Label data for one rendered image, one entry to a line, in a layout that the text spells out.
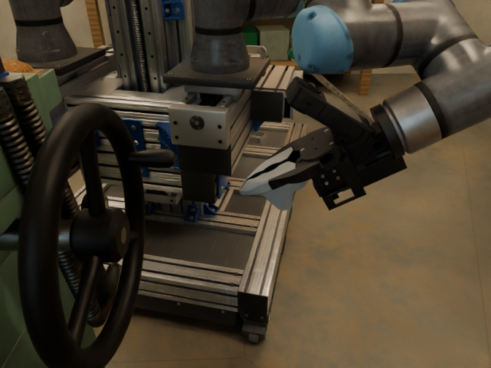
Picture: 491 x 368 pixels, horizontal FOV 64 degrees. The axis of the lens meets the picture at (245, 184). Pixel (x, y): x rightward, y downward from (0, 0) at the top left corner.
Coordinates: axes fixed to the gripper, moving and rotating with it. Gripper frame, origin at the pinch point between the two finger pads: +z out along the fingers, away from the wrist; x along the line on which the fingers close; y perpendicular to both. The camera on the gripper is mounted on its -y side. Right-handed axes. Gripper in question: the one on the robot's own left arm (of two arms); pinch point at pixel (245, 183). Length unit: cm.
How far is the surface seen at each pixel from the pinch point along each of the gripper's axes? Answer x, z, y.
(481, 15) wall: 338, -165, 124
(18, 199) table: -11.6, 18.2, -16.1
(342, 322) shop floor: 43, 13, 85
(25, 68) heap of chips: 17.4, 25.7, -27.7
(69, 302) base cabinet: 5.1, 43.7, 8.9
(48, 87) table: 18.6, 25.4, -23.5
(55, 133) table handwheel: -15.5, 6.5, -20.1
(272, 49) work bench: 281, 8, 44
